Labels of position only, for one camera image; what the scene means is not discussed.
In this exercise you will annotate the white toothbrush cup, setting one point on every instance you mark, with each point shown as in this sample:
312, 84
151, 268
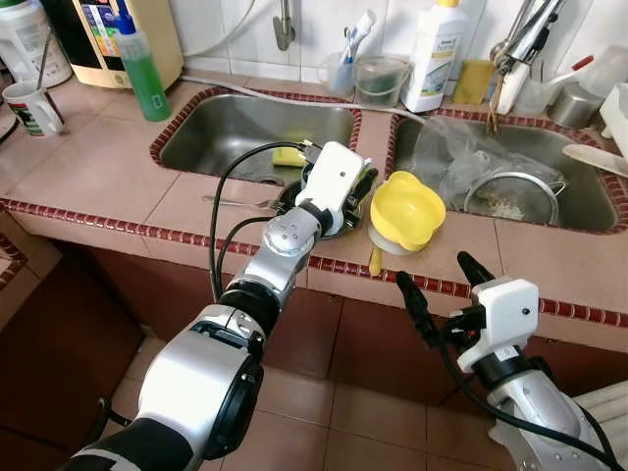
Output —
339, 78

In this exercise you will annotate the pale spatula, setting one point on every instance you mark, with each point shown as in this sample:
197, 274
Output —
594, 159

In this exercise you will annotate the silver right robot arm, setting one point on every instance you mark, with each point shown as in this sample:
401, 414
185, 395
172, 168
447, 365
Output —
540, 417

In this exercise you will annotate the metal stirrer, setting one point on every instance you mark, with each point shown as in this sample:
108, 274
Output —
42, 59

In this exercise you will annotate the steel cup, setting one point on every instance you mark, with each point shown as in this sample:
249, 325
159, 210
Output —
574, 108

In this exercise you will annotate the white printed mug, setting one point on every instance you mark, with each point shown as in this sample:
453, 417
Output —
34, 113

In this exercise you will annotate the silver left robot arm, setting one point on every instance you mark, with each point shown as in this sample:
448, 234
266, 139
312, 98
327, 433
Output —
196, 383

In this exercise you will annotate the metal wall tap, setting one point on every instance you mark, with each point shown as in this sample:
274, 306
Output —
284, 29

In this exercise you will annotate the white plastic jar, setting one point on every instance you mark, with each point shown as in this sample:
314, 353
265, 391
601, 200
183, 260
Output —
29, 39

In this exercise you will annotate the white dish rack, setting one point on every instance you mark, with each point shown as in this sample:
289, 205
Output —
616, 113

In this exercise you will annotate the clear plastic container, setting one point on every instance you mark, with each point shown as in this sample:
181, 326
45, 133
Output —
608, 69

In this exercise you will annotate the steel strainer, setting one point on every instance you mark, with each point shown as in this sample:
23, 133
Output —
510, 201

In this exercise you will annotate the yellow plastic cup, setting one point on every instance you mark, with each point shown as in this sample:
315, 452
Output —
407, 206

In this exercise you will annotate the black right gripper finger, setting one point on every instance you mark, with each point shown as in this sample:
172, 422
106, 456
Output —
414, 302
474, 270

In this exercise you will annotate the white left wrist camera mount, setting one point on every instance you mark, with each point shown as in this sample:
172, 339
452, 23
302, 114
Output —
329, 177

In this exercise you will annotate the green dish soap bottle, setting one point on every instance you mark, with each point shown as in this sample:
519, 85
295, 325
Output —
147, 83

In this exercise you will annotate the yellow dish cloth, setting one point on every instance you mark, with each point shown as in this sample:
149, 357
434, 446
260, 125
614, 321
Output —
473, 83

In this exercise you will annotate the white blue toothbrush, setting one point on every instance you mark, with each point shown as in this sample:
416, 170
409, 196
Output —
359, 29

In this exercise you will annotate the clear plastic bag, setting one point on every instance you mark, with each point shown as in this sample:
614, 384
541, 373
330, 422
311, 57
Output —
471, 157

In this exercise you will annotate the white detergent bottle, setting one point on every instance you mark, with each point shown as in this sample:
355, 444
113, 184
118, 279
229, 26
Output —
437, 59

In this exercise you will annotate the beige water purifier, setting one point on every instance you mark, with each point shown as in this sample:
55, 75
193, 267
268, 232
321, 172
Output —
98, 59

